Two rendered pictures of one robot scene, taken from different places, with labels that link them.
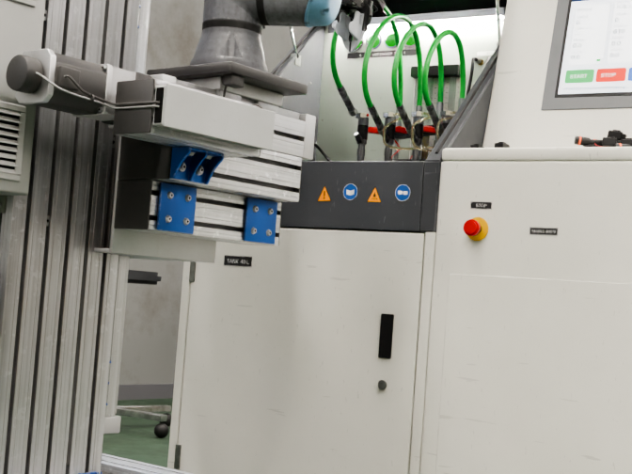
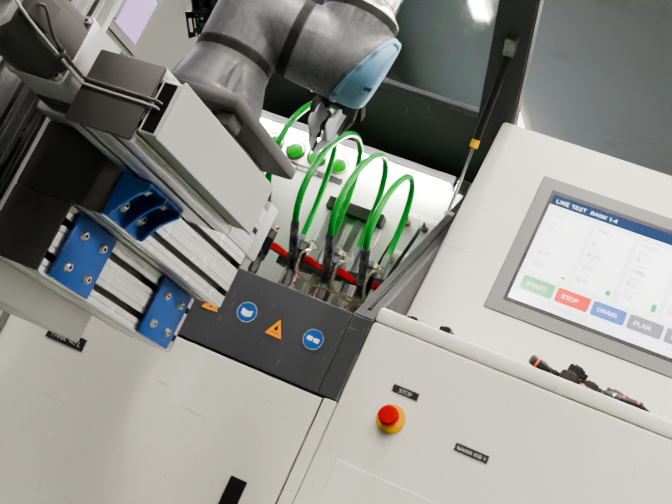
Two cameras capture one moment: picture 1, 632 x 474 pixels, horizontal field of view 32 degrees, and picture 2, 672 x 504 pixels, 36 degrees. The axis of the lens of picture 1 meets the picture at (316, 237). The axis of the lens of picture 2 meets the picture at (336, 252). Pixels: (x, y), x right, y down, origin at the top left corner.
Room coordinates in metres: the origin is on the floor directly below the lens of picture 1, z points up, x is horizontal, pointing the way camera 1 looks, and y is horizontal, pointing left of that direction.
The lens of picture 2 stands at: (0.66, 0.30, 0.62)
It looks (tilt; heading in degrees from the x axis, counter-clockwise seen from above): 13 degrees up; 346
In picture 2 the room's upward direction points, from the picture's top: 25 degrees clockwise
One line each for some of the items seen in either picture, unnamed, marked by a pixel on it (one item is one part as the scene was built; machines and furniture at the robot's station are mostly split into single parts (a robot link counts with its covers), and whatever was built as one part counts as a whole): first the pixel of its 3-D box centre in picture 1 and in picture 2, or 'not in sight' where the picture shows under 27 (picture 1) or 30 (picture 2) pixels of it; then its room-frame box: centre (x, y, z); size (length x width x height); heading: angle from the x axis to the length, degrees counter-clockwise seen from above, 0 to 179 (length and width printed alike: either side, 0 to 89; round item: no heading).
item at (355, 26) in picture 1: (354, 30); (328, 129); (2.49, -0.05, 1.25); 0.06 x 0.03 x 0.09; 149
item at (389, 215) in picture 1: (309, 195); (191, 294); (2.62, 0.02, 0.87); 0.62 x 0.04 x 0.16; 59
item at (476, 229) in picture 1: (473, 228); (389, 417); (2.35, -0.34, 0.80); 0.05 x 0.04 x 0.05; 59
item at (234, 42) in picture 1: (229, 52); (220, 85); (2.09, 0.19, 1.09); 0.15 x 0.15 x 0.10
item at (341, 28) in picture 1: (342, 31); (313, 123); (2.50, -0.03, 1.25); 0.06 x 0.03 x 0.09; 149
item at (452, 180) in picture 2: (416, 19); (353, 147); (3.05, -0.24, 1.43); 0.54 x 0.03 x 0.02; 59
